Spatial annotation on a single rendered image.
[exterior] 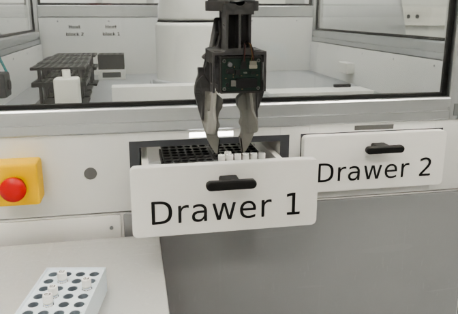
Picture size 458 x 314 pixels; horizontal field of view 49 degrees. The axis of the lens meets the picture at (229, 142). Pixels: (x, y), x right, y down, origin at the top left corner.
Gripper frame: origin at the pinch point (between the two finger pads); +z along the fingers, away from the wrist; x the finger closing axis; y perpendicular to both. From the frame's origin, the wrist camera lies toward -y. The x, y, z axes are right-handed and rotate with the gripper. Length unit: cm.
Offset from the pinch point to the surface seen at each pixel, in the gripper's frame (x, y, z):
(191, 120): -3.4, -17.1, 0.4
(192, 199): -5.4, -0.9, 8.9
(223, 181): -1.3, 2.4, 5.2
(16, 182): -32.3, -9.9, 7.5
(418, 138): 39.9, -15.0, 5.4
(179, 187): -7.3, -0.9, 6.9
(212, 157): -0.1, -14.7, 6.7
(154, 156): -9.6, -36.2, 12.4
